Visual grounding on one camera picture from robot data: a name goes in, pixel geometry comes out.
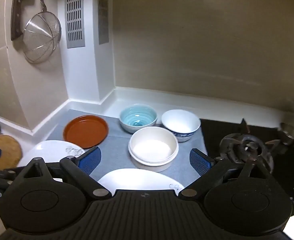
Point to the white bowl blue pattern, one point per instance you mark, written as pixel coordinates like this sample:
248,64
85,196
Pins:
179,122

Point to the wide grey vent grille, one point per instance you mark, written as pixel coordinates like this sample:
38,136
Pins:
75,15

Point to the narrow grey vent grille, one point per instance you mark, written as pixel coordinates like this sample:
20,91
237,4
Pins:
103,12

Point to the hanging cleaver knife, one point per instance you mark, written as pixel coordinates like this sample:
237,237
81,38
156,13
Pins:
18,17

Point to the small steel pot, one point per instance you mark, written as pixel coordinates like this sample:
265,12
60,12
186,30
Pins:
288,132

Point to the black glass gas stove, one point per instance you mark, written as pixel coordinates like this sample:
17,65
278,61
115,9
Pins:
212,135

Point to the gas burner with grate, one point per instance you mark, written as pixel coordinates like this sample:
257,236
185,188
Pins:
247,147

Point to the cream straight-sided bowl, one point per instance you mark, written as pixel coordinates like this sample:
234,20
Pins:
152,147

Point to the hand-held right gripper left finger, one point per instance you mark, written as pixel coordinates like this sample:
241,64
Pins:
90,158

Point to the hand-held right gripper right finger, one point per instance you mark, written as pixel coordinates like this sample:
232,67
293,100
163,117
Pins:
199,161

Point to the wooden cutting board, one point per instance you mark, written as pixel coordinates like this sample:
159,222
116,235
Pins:
9,150

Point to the white plate grey print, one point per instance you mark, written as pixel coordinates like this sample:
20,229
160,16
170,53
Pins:
49,150
136,180

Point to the grey textured mat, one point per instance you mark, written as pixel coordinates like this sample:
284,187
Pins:
116,142

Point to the teal ribbed bowl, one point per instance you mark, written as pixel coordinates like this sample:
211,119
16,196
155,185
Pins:
136,116

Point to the brown round plate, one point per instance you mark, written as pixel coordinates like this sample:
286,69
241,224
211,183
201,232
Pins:
85,131

